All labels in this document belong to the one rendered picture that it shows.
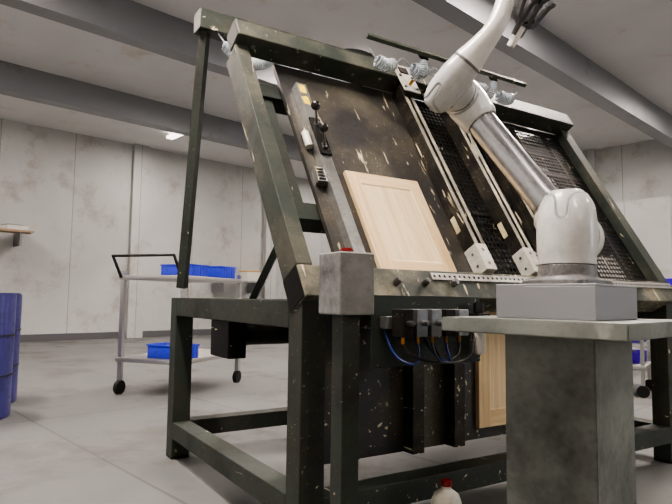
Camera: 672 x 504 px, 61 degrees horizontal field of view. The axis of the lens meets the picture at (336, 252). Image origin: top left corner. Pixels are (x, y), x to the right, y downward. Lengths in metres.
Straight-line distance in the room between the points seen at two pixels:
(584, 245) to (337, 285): 0.68
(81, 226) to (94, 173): 1.02
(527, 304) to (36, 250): 10.03
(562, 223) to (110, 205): 10.42
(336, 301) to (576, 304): 0.63
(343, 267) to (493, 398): 1.28
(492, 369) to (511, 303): 1.04
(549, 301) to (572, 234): 0.20
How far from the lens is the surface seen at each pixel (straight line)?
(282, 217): 1.94
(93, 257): 11.39
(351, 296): 1.63
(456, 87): 1.95
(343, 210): 2.11
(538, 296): 1.62
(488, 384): 2.65
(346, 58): 2.80
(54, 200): 11.26
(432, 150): 2.67
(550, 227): 1.69
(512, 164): 1.98
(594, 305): 1.56
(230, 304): 2.32
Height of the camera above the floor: 0.80
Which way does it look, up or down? 5 degrees up
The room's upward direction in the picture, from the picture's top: 1 degrees clockwise
